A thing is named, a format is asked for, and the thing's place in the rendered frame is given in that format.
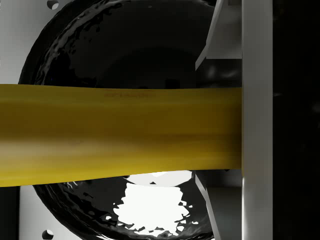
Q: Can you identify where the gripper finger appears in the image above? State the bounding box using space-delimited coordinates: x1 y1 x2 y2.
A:
194 0 243 87
194 170 243 240

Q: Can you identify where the banana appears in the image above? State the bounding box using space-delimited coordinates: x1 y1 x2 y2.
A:
0 83 243 188

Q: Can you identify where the black plate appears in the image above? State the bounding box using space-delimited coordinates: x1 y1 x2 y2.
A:
16 0 243 240

